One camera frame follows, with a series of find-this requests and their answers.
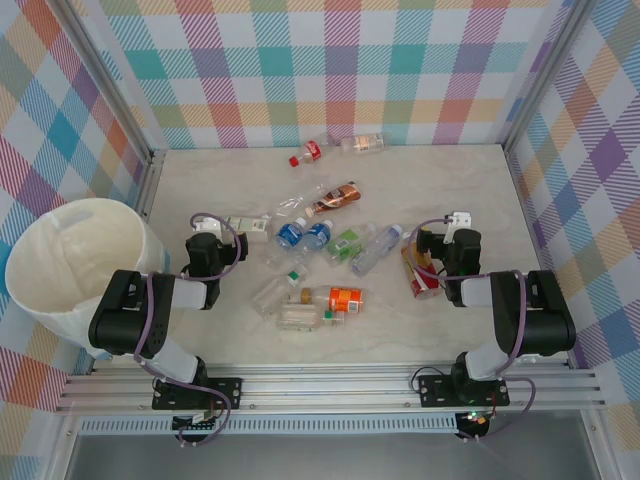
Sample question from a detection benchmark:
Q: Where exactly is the red yellow label bottle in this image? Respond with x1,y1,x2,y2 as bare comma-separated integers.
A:
400,239,441,300

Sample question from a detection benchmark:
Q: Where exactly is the clear water bottle blue cap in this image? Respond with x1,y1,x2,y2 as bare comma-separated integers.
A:
348,223,404,277

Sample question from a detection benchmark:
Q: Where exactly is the green white label bottle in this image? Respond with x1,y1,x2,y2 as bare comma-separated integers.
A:
222,213,274,245

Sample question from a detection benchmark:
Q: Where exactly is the blue label Pocari Sweat bottle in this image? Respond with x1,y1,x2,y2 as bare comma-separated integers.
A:
292,218,335,264
263,215,309,267

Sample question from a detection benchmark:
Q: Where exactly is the clear bottle green cap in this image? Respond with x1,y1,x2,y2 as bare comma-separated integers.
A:
251,269,309,315
276,302,346,333

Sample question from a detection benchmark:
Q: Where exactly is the red cap cola bottle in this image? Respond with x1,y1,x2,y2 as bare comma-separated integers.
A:
288,138,337,168

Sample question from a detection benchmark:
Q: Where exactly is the white fabric bin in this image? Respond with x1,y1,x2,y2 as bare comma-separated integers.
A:
4,197,171,361

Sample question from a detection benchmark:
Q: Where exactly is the light green label bottle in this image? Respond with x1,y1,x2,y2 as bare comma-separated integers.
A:
324,222,377,266

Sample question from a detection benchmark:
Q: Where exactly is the brown label bottle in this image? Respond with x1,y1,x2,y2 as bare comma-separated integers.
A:
304,180,362,217

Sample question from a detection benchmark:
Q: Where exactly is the clear unlabelled white cap bottle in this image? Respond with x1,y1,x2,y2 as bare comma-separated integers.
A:
272,183,327,221

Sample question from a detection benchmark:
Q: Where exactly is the clear bottle orange white label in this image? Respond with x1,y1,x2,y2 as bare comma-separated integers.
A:
339,132,386,155

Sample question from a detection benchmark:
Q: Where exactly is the small circuit board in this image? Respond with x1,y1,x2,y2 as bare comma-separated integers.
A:
459,409,491,431
172,412,221,432

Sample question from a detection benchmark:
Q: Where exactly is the grey metal shelf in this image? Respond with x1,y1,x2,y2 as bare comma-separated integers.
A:
64,432,601,480

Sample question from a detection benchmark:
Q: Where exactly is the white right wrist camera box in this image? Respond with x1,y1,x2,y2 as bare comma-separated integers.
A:
446,210,474,232

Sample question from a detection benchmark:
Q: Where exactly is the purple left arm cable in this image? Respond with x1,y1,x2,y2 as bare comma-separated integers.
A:
133,212,250,447

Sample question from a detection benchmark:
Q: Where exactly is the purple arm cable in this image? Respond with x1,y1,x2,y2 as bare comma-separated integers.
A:
133,212,250,447
405,214,537,442

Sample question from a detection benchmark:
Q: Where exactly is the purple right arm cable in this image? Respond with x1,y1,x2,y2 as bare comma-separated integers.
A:
405,214,537,442

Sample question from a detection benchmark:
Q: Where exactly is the aluminium side rail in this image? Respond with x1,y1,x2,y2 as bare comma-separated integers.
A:
135,148,169,221

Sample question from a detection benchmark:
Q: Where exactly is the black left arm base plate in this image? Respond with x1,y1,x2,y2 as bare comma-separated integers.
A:
152,377,244,412

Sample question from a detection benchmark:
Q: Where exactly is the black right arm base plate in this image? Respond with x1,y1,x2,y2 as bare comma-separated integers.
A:
417,373,511,409

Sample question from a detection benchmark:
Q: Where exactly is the aluminium frame post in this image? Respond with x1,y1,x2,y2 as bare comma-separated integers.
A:
502,0,601,154
47,0,156,166

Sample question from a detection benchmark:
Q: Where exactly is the aluminium mounting rail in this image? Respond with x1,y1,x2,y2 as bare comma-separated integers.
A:
54,362,609,414

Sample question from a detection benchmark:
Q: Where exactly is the white slotted cable duct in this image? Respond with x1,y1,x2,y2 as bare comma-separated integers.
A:
79,414,459,435

